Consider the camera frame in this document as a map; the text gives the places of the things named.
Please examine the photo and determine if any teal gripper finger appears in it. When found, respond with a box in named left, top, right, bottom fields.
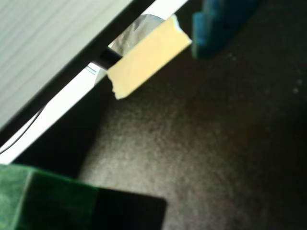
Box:
left=191, top=0, right=262, bottom=59

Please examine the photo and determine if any green square block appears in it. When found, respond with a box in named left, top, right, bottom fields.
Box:
left=0, top=163, right=99, bottom=230

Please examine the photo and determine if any masking tape corner piece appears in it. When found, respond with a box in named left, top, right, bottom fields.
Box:
left=106, top=13, right=193, bottom=100

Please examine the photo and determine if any black table mat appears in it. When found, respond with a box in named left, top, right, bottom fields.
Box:
left=9, top=0, right=307, bottom=230

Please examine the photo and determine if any thin black wire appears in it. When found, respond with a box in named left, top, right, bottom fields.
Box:
left=0, top=109, right=46, bottom=154

